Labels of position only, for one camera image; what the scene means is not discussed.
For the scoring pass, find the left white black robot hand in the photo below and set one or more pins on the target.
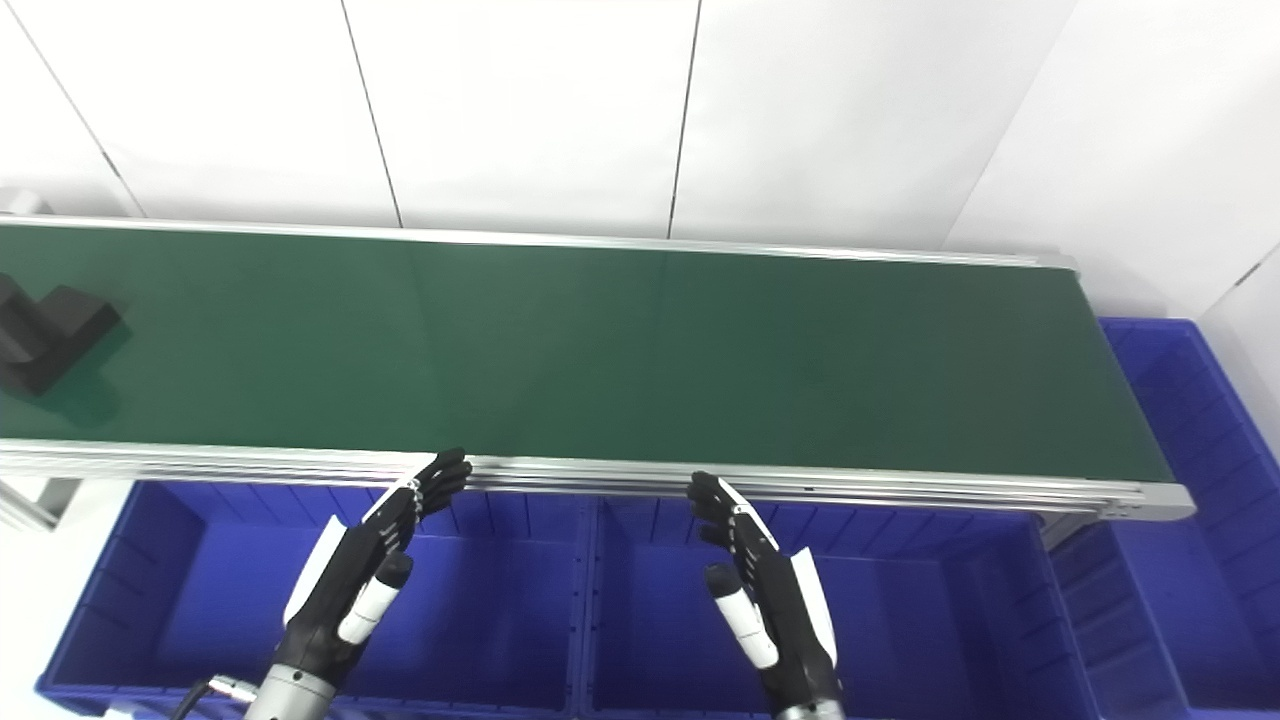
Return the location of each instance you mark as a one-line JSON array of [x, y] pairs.
[[345, 575]]

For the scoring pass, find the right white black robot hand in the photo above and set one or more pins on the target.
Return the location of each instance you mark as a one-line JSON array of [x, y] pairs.
[[785, 620]]

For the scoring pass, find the black cylinder-on-block part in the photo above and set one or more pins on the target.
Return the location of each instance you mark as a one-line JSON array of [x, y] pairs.
[[55, 330]]

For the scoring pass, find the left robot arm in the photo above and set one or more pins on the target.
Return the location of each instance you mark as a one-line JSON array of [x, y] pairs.
[[290, 698]]

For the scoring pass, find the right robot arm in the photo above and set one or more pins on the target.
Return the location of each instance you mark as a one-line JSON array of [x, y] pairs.
[[810, 712]]

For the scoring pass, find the blue plastic bin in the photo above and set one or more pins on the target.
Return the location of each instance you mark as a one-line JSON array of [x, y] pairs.
[[920, 620], [1190, 560], [200, 600]]

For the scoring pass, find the green conveyor belt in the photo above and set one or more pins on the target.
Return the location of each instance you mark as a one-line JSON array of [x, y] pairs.
[[620, 350]]

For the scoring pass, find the aluminium conveyor leg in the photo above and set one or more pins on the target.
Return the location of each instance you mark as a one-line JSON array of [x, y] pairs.
[[35, 500]]

